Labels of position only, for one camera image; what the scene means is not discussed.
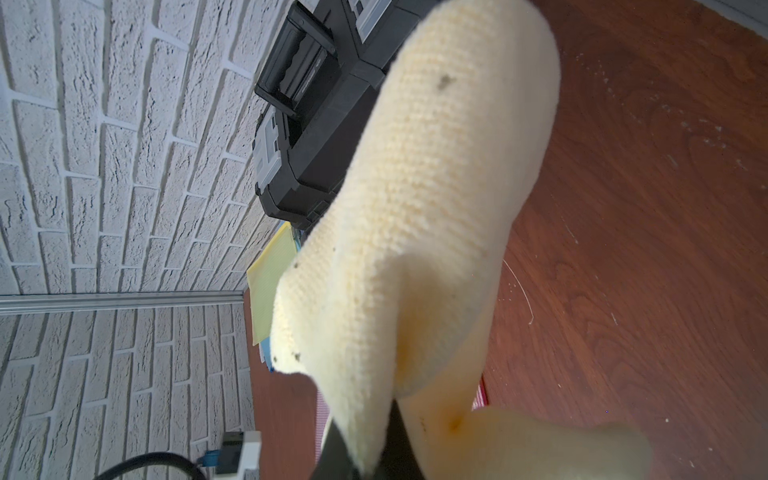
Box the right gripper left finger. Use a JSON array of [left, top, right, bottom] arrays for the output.
[[309, 420, 360, 480]]

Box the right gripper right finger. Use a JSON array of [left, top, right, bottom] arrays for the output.
[[374, 401, 425, 480]]

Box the yellow cleaning cloth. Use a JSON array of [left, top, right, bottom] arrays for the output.
[[270, 1, 652, 479]]

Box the yellow document bag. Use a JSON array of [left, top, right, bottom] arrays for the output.
[[247, 223, 298, 346]]

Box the pink document bag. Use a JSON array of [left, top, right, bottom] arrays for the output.
[[314, 379, 489, 462]]

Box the blue document bag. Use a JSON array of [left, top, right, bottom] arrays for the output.
[[258, 337, 274, 372]]

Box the black plastic toolbox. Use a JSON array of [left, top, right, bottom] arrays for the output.
[[252, 0, 436, 232]]

